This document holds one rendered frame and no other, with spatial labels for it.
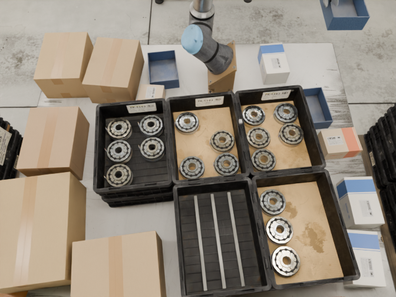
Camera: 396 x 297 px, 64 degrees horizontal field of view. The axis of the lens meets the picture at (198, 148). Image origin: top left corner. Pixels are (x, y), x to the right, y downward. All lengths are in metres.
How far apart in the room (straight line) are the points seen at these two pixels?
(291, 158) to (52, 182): 0.98
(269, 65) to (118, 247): 1.13
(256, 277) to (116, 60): 1.16
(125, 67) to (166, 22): 1.52
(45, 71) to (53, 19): 1.67
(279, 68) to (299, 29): 1.43
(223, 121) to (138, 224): 0.58
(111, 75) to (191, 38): 0.42
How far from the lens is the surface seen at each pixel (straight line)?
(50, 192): 1.36
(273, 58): 1.75
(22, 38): 3.33
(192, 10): 1.55
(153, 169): 1.35
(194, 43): 1.47
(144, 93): 1.61
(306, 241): 1.31
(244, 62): 1.82
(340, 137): 1.59
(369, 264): 1.43
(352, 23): 1.54
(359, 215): 1.46
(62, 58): 1.76
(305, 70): 1.86
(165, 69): 1.79
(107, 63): 1.66
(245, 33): 2.99
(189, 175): 1.29
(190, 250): 1.25
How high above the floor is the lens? 2.06
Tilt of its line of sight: 64 degrees down
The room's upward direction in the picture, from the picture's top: 1 degrees counter-clockwise
